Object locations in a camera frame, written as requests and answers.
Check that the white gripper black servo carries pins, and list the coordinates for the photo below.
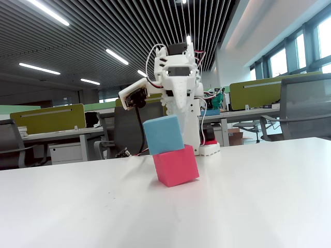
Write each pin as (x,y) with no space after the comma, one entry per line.
(180,89)

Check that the blue foam cube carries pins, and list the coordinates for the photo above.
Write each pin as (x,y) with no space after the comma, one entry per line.
(163,134)

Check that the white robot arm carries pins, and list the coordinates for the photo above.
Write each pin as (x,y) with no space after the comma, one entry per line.
(194,129)

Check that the red foam cube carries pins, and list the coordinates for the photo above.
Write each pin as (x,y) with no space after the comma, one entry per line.
(175,165)

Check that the stack of books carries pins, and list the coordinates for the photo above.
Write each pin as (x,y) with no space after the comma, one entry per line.
(22,131)

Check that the blue box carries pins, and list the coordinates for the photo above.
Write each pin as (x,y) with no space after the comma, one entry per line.
(213,112)

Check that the green bag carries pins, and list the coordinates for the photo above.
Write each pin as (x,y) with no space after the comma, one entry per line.
(217,100)

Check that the brown cardboard box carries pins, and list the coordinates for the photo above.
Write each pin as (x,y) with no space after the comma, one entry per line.
(235,139)

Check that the white office desk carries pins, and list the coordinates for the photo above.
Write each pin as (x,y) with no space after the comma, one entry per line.
(51,135)
(245,115)

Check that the dark office chair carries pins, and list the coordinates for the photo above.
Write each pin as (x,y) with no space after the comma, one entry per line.
(124,129)
(7,144)

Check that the small grey office chair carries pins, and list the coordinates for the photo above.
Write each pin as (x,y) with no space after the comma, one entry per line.
(245,125)

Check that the black controller board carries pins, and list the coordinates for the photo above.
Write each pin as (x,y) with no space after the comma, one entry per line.
(123,153)

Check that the olive green desk divider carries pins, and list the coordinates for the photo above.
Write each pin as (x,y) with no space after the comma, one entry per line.
(258,95)
(51,118)

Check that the black bag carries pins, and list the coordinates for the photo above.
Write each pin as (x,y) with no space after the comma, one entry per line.
(90,120)

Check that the grey mesh office chair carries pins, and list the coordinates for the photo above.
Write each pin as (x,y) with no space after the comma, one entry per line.
(305,98)

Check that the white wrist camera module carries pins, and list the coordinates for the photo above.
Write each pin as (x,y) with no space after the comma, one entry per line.
(134,93)

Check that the white drawer pedestal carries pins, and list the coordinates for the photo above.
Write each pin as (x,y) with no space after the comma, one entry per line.
(64,155)

